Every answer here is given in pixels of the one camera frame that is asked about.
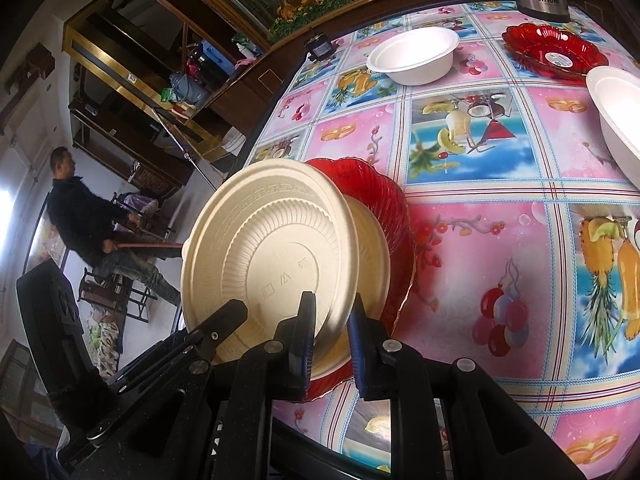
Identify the small black jar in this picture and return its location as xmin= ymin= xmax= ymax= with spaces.
xmin=305 ymin=34 xmax=336 ymax=62

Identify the red plastic dish with label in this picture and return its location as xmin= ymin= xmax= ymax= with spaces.
xmin=502 ymin=23 xmax=608 ymax=82

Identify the colourful fruit pattern tablecloth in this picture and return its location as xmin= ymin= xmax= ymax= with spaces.
xmin=248 ymin=1 xmax=639 ymax=479

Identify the small beige plastic bowl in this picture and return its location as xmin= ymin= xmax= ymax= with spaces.
xmin=311 ymin=195 xmax=390 ymax=380

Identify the man in dark clothes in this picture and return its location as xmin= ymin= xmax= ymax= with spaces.
xmin=48 ymin=146 xmax=181 ymax=307

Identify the large white foam bowl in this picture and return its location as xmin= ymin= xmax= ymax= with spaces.
xmin=586 ymin=66 xmax=640 ymax=188

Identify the small white foam bowl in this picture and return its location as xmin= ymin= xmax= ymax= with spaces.
xmin=367 ymin=26 xmax=460 ymax=87

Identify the large beige plastic bowl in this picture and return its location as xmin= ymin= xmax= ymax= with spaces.
xmin=180 ymin=159 xmax=359 ymax=362

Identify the framed wall picture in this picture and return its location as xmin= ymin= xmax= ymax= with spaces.
xmin=23 ymin=195 xmax=70 ymax=273

